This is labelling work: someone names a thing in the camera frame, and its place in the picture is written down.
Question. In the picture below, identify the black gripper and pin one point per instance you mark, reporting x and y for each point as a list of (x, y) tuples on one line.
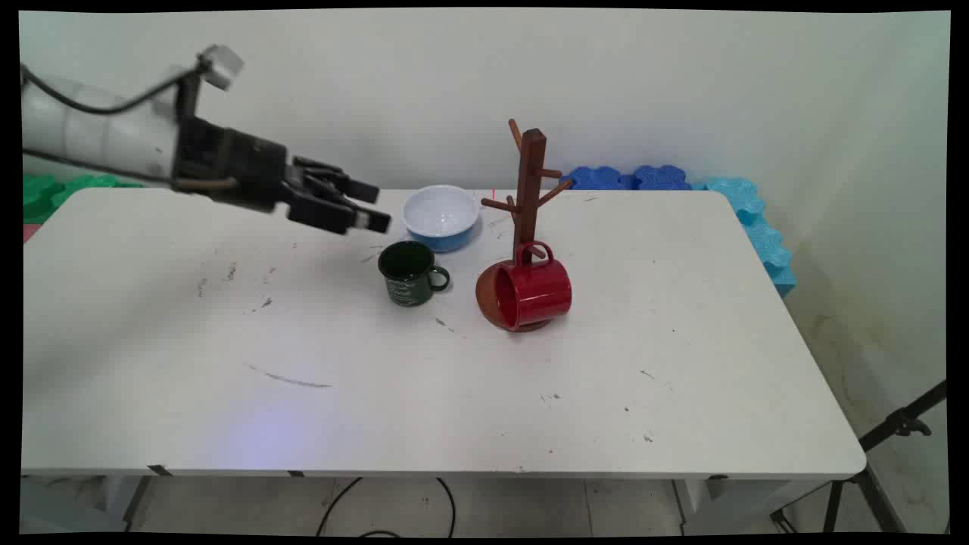
[(235, 170)]

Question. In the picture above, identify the red enamel mug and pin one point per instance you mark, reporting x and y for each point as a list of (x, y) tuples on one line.
[(541, 291)]

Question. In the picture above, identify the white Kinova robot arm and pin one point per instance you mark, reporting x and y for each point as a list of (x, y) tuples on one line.
[(98, 129)]

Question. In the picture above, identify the white and blue bowl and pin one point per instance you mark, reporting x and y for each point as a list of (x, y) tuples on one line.
[(440, 212)]

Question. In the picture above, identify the dark green enamel mug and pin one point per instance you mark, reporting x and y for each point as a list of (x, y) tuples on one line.
[(409, 284)]

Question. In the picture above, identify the brown wooden mug tree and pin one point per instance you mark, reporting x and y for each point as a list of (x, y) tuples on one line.
[(531, 182)]

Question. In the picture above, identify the dark blue foam mat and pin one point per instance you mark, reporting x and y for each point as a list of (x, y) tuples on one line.
[(598, 179), (661, 177)]

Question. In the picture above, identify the green foam mat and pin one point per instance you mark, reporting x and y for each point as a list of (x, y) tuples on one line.
[(53, 193)]

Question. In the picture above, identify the grey table leg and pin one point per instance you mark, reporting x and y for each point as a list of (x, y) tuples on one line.
[(136, 499)]

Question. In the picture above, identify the light blue foam mat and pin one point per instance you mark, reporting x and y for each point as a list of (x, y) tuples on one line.
[(761, 227)]

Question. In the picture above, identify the black tripod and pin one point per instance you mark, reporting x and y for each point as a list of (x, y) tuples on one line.
[(901, 420)]

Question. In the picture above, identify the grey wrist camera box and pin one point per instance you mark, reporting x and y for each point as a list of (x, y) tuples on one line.
[(221, 65)]

